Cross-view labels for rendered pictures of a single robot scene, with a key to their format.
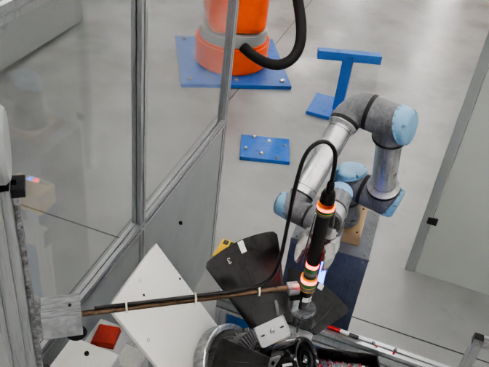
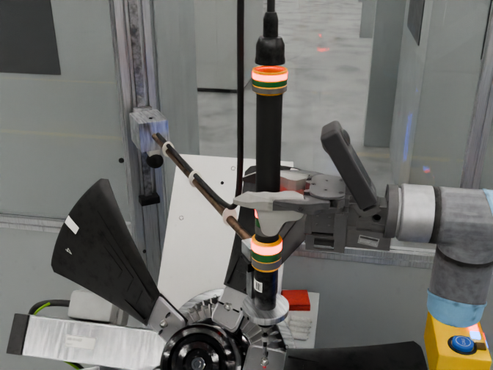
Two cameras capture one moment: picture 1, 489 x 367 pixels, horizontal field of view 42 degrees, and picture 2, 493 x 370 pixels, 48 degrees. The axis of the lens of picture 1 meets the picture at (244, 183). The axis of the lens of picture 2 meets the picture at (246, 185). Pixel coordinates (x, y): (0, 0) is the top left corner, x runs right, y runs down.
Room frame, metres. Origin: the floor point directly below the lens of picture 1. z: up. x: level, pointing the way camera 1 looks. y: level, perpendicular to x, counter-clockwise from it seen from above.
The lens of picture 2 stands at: (1.09, -0.86, 1.82)
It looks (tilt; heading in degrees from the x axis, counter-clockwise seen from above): 25 degrees down; 85
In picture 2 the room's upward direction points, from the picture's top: straight up
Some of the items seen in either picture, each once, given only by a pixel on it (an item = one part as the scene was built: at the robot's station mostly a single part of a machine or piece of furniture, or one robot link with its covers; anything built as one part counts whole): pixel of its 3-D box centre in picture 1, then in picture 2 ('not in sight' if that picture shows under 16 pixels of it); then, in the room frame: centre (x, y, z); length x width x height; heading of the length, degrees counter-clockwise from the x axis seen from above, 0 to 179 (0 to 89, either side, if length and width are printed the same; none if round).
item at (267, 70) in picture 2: (325, 208); (269, 81); (1.19, -0.20, 1.65); 0.04 x 0.04 x 0.03
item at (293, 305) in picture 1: (301, 297); (263, 280); (1.18, -0.19, 1.35); 0.09 x 0.07 x 0.10; 109
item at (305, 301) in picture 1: (314, 253); (268, 188); (1.19, -0.20, 1.50); 0.04 x 0.04 x 0.46
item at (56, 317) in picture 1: (59, 316); (148, 129); (0.98, 0.39, 1.39); 0.10 x 0.07 x 0.08; 109
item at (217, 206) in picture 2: (192, 299); (194, 180); (1.09, 0.09, 1.39); 0.54 x 0.01 x 0.01; 109
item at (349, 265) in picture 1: (315, 311); not in sight; (1.92, -0.38, 0.50); 0.30 x 0.30 x 1.00; 76
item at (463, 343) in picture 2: not in sight; (462, 343); (1.60, -0.06, 1.08); 0.04 x 0.04 x 0.02
